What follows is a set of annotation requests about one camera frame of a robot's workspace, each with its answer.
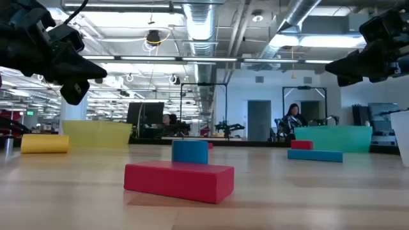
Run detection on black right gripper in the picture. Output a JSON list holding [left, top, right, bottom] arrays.
[[325, 31, 399, 87]]

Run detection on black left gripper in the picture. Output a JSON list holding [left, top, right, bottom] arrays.
[[25, 30, 108, 105]]

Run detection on yellow block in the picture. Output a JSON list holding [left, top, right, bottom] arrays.
[[20, 134, 70, 154]]

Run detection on small red block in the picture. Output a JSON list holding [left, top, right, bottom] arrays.
[[290, 139, 314, 151]]

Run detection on long blue block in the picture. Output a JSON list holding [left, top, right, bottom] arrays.
[[287, 148, 344, 163]]

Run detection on small blue block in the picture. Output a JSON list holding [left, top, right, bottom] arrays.
[[171, 139, 209, 165]]

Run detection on long red block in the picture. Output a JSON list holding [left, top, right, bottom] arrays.
[[123, 160, 235, 204]]

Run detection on white column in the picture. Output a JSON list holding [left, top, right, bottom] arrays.
[[59, 95, 89, 135]]

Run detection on bright ceiling light panel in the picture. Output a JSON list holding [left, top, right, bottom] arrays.
[[269, 33, 367, 49]]

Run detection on black cabinet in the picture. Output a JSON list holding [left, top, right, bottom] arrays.
[[351, 104, 369, 127]]

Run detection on grey blue board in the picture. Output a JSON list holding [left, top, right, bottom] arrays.
[[367, 102, 400, 146]]

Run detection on dark door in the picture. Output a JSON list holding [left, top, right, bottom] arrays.
[[300, 100, 320, 124]]

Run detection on yellow hanging pendant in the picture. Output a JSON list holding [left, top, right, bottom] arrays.
[[290, 46, 297, 80]]

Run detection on yellow translucent plastic bin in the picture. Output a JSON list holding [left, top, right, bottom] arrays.
[[62, 119, 133, 148]]

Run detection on green translucent plastic bin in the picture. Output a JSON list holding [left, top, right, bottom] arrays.
[[293, 126, 373, 153]]

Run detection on person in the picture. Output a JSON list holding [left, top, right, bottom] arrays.
[[281, 102, 308, 141], [162, 113, 178, 127]]

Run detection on red background furniture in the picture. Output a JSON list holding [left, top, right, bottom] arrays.
[[0, 110, 22, 129]]

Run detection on black monitor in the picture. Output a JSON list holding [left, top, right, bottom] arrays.
[[126, 102, 165, 126]]

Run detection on black ceiling device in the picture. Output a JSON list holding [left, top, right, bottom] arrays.
[[146, 29, 162, 46]]

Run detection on clear plastic bin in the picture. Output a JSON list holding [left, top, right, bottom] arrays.
[[390, 110, 409, 169]]

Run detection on grey door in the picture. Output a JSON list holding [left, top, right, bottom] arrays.
[[247, 100, 272, 142]]

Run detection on long linear ceiling light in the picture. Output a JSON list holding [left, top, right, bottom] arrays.
[[82, 55, 334, 65]]

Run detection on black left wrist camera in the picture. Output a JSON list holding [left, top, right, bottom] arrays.
[[47, 22, 86, 54]]

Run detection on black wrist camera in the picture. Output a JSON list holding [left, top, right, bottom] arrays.
[[359, 9, 409, 43], [47, 22, 86, 54]]

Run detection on black metal rig frame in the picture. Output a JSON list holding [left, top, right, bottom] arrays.
[[180, 82, 229, 139], [282, 85, 328, 126]]

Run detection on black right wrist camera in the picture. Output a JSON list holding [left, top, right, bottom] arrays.
[[359, 9, 409, 43]]

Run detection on black left wrist camera cable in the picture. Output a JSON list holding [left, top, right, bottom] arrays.
[[63, 0, 89, 26]]

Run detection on silver ventilation duct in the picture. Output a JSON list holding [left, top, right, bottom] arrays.
[[255, 0, 322, 70], [181, 3, 220, 112]]

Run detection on silver metal post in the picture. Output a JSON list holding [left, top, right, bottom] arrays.
[[4, 135, 15, 155]]

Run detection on black table frame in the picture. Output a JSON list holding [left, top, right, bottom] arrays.
[[0, 136, 400, 156]]

